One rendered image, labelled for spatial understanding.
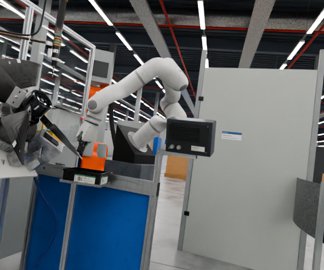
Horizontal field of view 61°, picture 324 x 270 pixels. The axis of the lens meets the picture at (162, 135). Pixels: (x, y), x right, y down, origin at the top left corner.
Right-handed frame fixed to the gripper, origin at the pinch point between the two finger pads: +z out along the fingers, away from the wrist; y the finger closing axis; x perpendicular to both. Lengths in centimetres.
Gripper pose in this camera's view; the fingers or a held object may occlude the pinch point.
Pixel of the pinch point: (80, 149)
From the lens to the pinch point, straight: 153.0
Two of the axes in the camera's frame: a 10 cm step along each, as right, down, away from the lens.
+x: 8.5, 3.9, -3.4
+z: -4.0, 9.1, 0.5
